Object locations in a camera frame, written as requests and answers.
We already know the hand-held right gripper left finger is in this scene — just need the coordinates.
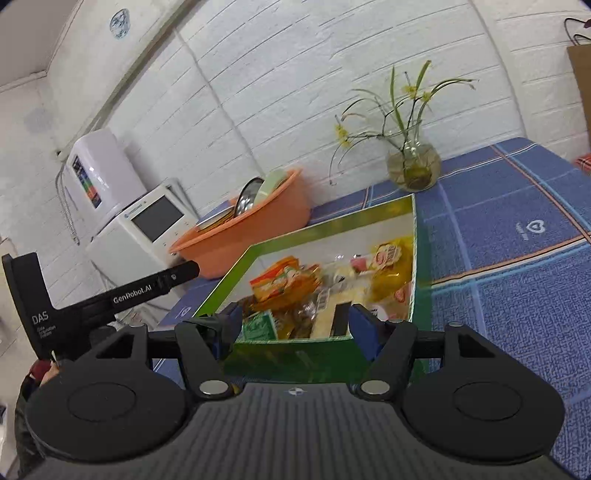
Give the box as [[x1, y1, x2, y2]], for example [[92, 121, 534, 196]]
[[92, 302, 245, 400]]

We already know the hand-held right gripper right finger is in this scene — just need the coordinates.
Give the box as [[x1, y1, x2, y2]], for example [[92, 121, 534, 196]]
[[348, 302, 504, 401]]

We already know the green snack packet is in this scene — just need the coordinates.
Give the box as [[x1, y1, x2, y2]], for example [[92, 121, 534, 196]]
[[242, 310, 279, 343]]

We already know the clear pale cracker packet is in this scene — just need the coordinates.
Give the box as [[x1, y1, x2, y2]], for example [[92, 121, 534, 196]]
[[309, 295, 352, 340]]

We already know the large yellow snack bag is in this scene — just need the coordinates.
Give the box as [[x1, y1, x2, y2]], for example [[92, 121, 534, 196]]
[[369, 270, 413, 322]]

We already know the white snack bag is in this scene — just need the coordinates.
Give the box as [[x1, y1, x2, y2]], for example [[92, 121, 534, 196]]
[[321, 258, 370, 297]]

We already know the clear bag of brown snacks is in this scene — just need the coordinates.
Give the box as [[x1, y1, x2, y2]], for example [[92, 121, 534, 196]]
[[290, 295, 325, 339]]

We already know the green cardboard box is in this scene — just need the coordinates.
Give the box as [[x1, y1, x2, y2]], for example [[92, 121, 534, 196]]
[[191, 194, 432, 384]]

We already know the orange snack packet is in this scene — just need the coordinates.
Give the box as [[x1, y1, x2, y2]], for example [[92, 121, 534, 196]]
[[250, 256, 320, 306]]

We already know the small yellow red-label packet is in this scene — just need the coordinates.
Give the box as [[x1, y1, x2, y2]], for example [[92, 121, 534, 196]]
[[369, 237, 413, 278]]

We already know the person's left hand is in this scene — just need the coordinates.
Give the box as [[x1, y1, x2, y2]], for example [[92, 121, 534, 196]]
[[28, 351, 63, 386]]

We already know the orange plastic basin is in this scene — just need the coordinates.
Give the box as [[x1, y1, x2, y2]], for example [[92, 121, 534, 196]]
[[168, 168, 313, 280]]

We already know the flat metal plate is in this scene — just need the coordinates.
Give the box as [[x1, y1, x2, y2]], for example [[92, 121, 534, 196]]
[[196, 209, 237, 232]]

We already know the metal bowl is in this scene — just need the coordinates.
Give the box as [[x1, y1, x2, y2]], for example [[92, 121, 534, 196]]
[[233, 177, 266, 219]]

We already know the white machine with screen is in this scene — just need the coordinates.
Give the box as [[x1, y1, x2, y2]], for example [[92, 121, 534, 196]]
[[85, 180, 200, 283]]

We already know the pale green plate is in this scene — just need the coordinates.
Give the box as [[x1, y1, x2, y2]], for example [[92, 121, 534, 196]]
[[255, 169, 291, 205]]

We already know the blue plaid tablecloth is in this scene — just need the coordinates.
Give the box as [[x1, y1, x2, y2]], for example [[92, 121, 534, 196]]
[[152, 136, 591, 480]]

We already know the white water purifier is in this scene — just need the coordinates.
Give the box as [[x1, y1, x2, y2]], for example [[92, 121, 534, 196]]
[[65, 129, 147, 211]]

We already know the glass vase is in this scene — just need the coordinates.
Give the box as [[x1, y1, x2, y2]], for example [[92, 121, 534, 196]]
[[385, 137, 442, 193]]

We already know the yellow flower plant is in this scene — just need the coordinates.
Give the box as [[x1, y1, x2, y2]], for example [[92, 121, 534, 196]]
[[329, 60, 479, 186]]

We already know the round ceiling fixture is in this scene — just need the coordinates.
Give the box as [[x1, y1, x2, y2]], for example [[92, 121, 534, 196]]
[[110, 11, 133, 41]]

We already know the brown paper bag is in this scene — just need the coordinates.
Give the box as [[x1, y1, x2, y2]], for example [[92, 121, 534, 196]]
[[562, 17, 591, 156]]

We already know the metal hose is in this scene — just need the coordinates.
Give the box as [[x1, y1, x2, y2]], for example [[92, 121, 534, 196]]
[[54, 159, 80, 246]]

